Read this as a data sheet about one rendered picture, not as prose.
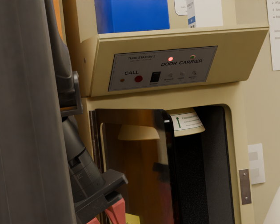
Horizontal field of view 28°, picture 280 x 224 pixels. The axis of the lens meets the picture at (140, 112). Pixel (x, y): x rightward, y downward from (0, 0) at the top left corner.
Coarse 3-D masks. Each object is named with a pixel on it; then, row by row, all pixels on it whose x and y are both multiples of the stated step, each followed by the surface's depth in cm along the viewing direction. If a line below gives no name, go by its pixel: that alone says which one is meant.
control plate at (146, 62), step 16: (192, 48) 96; (208, 48) 98; (112, 64) 93; (128, 64) 94; (144, 64) 96; (160, 64) 97; (176, 64) 98; (192, 64) 99; (208, 64) 101; (112, 80) 96; (128, 80) 97; (144, 80) 99; (160, 80) 100; (176, 80) 101; (192, 80) 103
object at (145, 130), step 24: (96, 120) 97; (120, 120) 85; (144, 120) 76; (168, 120) 71; (120, 144) 86; (144, 144) 77; (168, 144) 70; (120, 168) 88; (144, 168) 78; (168, 168) 71; (120, 192) 89; (144, 192) 79; (168, 192) 71; (144, 216) 80; (168, 216) 72
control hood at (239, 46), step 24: (240, 24) 97; (264, 24) 99; (96, 48) 90; (120, 48) 91; (144, 48) 93; (168, 48) 95; (240, 48) 101; (96, 72) 94; (216, 72) 103; (240, 72) 106
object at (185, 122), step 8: (168, 112) 109; (176, 112) 109; (184, 112) 110; (192, 112) 112; (176, 120) 108; (184, 120) 109; (192, 120) 110; (176, 128) 108; (184, 128) 108; (192, 128) 109; (200, 128) 111; (176, 136) 107
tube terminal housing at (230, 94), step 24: (72, 0) 101; (168, 0) 105; (72, 24) 103; (96, 24) 100; (72, 48) 105; (96, 96) 100; (120, 96) 102; (144, 96) 103; (168, 96) 105; (192, 96) 107; (216, 96) 109; (240, 96) 110; (240, 120) 110; (240, 144) 110; (240, 168) 111; (240, 192) 111; (96, 216) 102; (240, 216) 114
